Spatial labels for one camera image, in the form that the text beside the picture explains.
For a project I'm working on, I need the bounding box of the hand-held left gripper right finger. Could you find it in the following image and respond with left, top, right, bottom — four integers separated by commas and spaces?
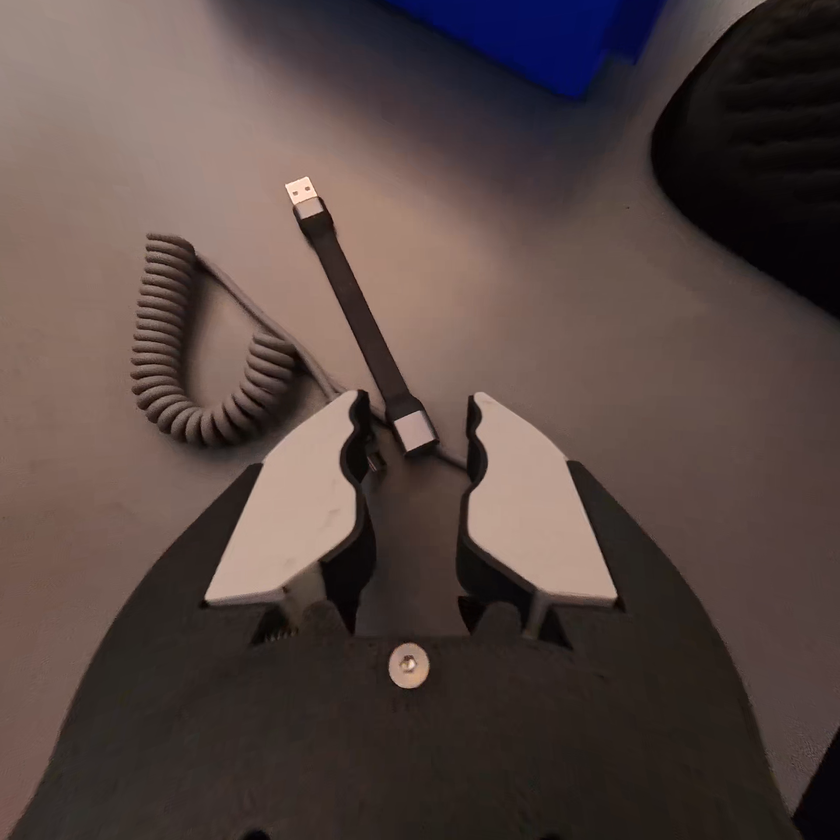
457, 391, 620, 637

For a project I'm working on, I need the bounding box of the blue plastic bin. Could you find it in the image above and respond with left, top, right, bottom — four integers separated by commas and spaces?
377, 0, 667, 101

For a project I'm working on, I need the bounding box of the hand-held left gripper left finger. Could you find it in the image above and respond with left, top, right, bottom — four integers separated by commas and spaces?
203, 390, 378, 608

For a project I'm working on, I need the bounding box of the short black usb cable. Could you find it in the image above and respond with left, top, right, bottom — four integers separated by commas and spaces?
284, 174, 439, 458

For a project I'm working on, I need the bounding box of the grey cable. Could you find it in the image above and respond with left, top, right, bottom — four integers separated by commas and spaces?
130, 233, 389, 475

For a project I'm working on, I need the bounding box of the black mesh office chair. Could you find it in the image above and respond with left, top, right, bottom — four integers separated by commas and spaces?
650, 0, 840, 312

